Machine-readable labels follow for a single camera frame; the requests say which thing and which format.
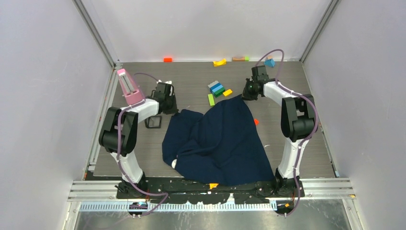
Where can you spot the white round brooch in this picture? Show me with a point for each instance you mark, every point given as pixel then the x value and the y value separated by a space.
pixel 173 164

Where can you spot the yellow orange block stack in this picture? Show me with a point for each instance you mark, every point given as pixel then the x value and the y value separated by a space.
pixel 213 185

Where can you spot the black frame stand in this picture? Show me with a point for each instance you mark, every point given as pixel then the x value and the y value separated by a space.
pixel 153 122

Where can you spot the blue triangle block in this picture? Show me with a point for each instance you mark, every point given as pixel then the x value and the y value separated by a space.
pixel 270 63

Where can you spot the yellow small block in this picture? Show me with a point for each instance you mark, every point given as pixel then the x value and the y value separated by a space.
pixel 227 93

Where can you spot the yellow arch block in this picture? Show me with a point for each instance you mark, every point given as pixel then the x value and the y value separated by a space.
pixel 219 63

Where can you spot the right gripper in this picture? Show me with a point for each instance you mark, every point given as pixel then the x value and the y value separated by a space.
pixel 246 95

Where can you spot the red block at wall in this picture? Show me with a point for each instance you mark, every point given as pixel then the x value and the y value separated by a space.
pixel 167 59

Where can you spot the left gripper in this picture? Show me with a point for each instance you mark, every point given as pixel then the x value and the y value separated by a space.
pixel 174 109

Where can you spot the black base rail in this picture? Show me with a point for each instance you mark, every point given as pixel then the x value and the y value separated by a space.
pixel 181 191

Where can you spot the tan flat block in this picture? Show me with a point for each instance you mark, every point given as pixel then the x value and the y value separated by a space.
pixel 238 59

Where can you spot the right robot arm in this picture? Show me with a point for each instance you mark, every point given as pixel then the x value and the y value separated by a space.
pixel 298 124

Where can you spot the pink metronome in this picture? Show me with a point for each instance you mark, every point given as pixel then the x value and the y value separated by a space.
pixel 129 87

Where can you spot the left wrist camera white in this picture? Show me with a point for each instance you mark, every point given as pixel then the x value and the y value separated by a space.
pixel 165 87

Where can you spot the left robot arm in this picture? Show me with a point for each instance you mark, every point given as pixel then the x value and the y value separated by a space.
pixel 119 130

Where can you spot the navy blue t-shirt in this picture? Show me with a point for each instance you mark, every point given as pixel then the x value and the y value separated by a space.
pixel 220 146

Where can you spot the grey blue green block stack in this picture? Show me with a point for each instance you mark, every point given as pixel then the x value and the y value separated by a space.
pixel 216 88

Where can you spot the lime green block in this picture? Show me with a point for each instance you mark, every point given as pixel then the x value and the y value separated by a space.
pixel 211 99

